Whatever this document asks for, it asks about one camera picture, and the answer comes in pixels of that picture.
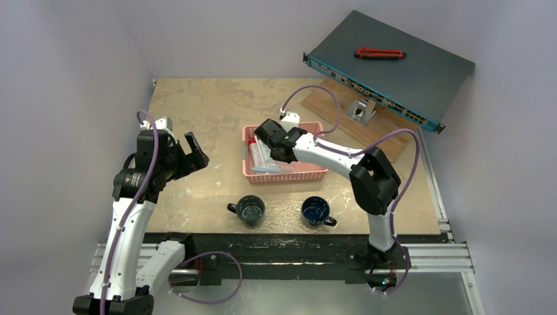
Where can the grey metal bracket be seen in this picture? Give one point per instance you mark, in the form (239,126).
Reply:
(361,111)

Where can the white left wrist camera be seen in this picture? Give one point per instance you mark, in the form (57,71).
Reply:
(164,123)

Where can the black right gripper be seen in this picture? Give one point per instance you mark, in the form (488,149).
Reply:
(270,142)

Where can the dark green mug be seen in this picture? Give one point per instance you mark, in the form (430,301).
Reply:
(249,209)

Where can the red black utility knife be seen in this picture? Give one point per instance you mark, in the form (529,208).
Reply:
(368,53)

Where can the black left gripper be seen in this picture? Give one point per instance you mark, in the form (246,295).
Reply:
(198,160)

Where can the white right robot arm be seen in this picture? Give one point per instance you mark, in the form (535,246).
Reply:
(373,179)

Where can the teal network switch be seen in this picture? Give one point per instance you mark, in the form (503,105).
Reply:
(420,87)

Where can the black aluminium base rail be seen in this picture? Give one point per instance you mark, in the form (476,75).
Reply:
(215,257)

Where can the dark blue mug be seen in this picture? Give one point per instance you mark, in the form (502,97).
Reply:
(315,212)

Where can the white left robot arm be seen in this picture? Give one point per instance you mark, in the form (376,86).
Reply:
(117,287)

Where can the pink perforated plastic basket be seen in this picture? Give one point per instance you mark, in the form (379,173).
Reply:
(296,172)

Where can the red cap toothpaste tube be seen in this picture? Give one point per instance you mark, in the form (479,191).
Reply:
(256,155)

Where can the wooden board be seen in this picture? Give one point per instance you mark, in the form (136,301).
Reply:
(398,148)

